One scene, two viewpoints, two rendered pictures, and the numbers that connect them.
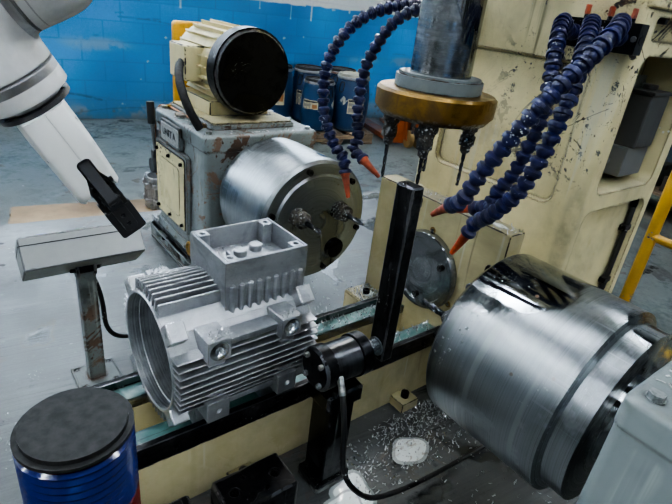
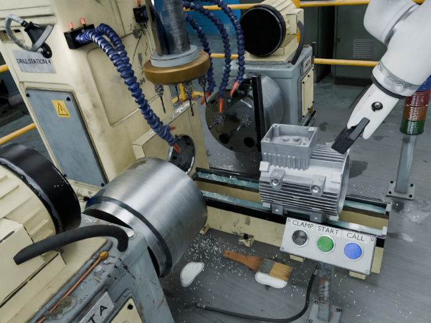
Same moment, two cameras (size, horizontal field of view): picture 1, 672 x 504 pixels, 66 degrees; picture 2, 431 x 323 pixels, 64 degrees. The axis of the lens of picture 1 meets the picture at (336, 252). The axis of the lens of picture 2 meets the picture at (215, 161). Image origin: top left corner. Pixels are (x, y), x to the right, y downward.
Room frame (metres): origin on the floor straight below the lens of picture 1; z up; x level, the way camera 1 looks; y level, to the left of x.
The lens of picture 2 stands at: (1.01, 0.79, 1.58)
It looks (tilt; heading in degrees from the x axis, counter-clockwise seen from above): 32 degrees down; 254
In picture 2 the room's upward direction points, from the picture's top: 10 degrees counter-clockwise
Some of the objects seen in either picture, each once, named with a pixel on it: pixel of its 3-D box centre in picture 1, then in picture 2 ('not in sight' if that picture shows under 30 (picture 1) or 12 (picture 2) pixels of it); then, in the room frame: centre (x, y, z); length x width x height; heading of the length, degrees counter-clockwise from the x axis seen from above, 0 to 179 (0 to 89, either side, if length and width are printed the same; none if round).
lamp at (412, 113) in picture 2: not in sight; (415, 109); (0.20, 0.13, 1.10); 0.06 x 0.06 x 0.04
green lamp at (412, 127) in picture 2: not in sight; (412, 123); (0.20, 0.13, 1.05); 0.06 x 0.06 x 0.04
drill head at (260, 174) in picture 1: (278, 197); (133, 232); (1.05, 0.14, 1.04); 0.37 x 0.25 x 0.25; 40
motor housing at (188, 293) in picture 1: (220, 328); (305, 177); (0.58, 0.15, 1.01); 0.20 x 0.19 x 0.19; 132
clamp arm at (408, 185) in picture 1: (392, 276); (260, 114); (0.59, -0.08, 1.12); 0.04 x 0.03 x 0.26; 130
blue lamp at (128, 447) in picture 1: (80, 461); (420, 79); (0.20, 0.13, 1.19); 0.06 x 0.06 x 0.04
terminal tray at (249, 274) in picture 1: (248, 262); (290, 146); (0.61, 0.12, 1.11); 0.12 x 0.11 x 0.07; 132
